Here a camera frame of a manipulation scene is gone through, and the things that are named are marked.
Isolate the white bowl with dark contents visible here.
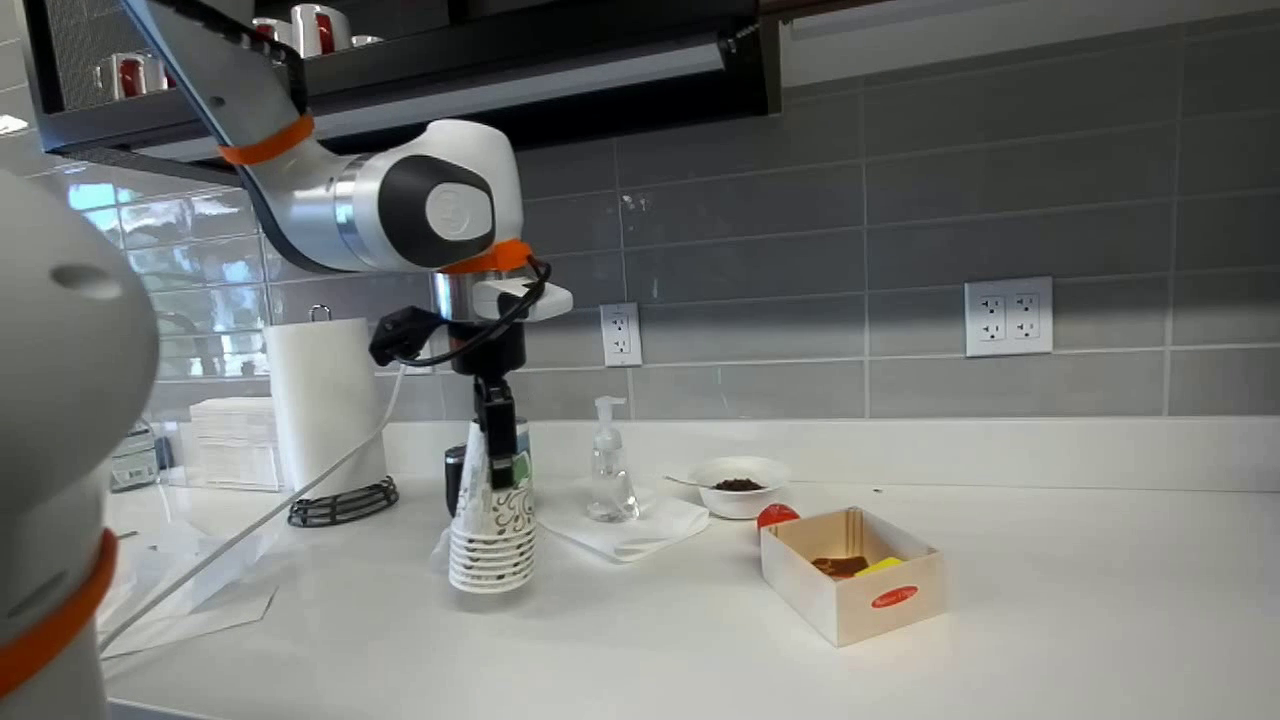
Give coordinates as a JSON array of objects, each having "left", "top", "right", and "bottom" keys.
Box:
[{"left": 692, "top": 451, "right": 793, "bottom": 524}]

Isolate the white paper towel roll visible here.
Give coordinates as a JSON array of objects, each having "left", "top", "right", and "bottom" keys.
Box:
[{"left": 262, "top": 316, "right": 390, "bottom": 495}]

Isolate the white double wall outlet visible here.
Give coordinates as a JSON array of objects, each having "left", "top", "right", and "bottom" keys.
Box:
[{"left": 958, "top": 271, "right": 1055, "bottom": 361}]

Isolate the brown toy food piece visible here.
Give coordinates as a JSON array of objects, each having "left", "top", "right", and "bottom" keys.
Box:
[{"left": 813, "top": 550, "right": 871, "bottom": 584}]

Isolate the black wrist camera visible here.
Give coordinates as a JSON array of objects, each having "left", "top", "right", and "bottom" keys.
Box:
[{"left": 362, "top": 306, "right": 447, "bottom": 373}]

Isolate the black camera cable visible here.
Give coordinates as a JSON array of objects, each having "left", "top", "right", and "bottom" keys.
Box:
[{"left": 409, "top": 256, "right": 557, "bottom": 373}]

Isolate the clear acrylic panel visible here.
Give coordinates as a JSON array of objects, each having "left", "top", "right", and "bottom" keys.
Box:
[{"left": 93, "top": 157, "right": 405, "bottom": 655}]

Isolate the stack of printed paper cups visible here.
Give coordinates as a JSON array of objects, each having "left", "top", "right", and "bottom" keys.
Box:
[{"left": 444, "top": 423, "right": 543, "bottom": 602}]

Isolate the clear plastic water bottle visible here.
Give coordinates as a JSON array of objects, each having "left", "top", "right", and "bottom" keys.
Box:
[{"left": 109, "top": 423, "right": 175, "bottom": 495}]

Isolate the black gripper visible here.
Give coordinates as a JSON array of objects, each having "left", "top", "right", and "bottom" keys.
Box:
[{"left": 447, "top": 316, "right": 528, "bottom": 493}]

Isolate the dark wall shelf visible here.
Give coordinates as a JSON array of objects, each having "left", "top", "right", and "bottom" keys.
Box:
[{"left": 20, "top": 0, "right": 785, "bottom": 187}]

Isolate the small cardboard box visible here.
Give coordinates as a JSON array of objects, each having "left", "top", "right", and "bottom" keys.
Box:
[{"left": 756, "top": 506, "right": 949, "bottom": 651}]

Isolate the black wire towel holder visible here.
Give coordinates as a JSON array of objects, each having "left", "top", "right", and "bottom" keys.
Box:
[{"left": 284, "top": 472, "right": 405, "bottom": 533}]

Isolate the white paper napkin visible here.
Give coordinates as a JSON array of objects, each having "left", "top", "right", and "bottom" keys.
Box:
[{"left": 537, "top": 493, "right": 713, "bottom": 567}]

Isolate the clear soap pump bottle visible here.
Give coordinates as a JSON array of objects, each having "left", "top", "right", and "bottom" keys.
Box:
[{"left": 582, "top": 393, "right": 642, "bottom": 529}]

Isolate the white rectangular box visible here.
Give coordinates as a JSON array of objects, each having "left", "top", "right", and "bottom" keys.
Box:
[{"left": 184, "top": 393, "right": 284, "bottom": 493}]

